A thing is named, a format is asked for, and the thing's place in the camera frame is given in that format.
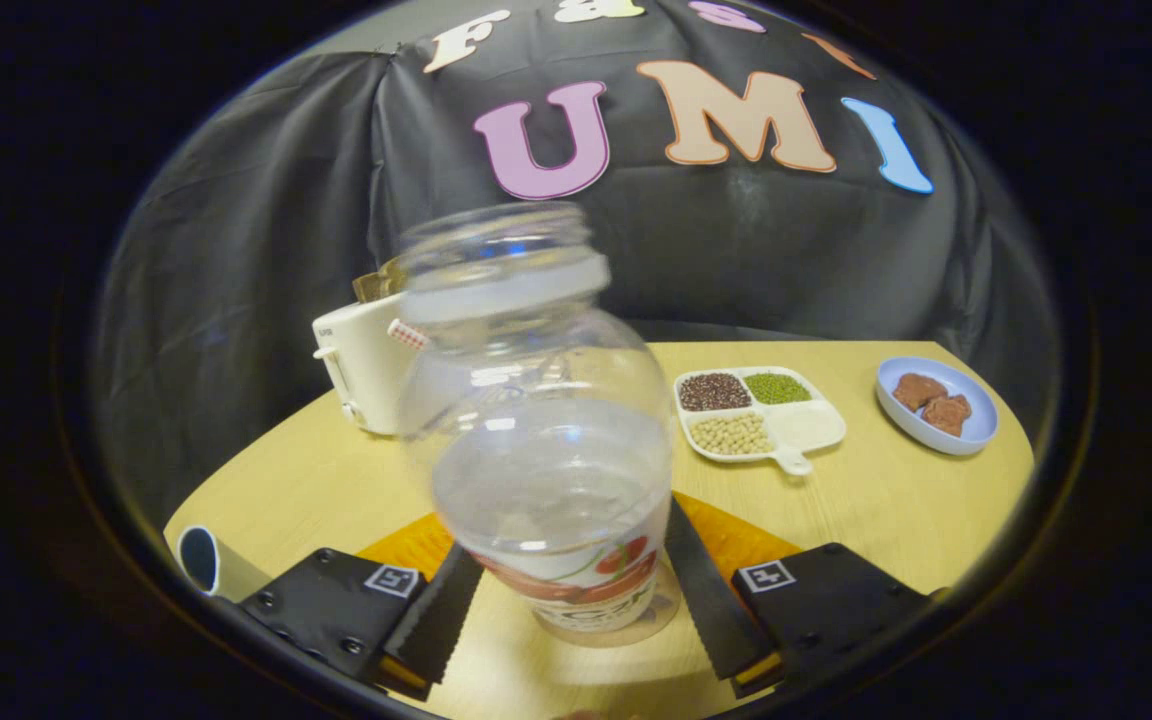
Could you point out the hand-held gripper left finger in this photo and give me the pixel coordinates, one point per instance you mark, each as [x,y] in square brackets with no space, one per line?
[431,620]

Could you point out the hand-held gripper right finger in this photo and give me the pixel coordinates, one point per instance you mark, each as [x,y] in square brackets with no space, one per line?
[711,600]

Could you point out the round brown coaster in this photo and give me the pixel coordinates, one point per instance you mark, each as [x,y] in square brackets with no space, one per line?
[666,612]

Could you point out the clear plastic juice bottle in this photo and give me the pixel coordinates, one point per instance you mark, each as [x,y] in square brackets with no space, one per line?
[546,480]

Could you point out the white divided bean dish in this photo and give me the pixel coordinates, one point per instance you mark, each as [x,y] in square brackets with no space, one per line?
[806,428]

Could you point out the wooden table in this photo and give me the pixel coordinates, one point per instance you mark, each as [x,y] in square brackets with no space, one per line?
[886,510]

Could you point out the white toaster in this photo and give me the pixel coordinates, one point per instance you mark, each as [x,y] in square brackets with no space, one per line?
[361,370]

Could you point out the pink striped straw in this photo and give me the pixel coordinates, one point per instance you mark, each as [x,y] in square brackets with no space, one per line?
[406,333]

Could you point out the brown cookie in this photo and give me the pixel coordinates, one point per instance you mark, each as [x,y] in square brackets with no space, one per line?
[948,416]
[918,390]

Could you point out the blue plate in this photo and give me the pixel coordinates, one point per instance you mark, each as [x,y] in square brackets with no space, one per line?
[971,430]

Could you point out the brown toast slice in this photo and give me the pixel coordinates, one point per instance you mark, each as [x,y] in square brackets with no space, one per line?
[371,285]

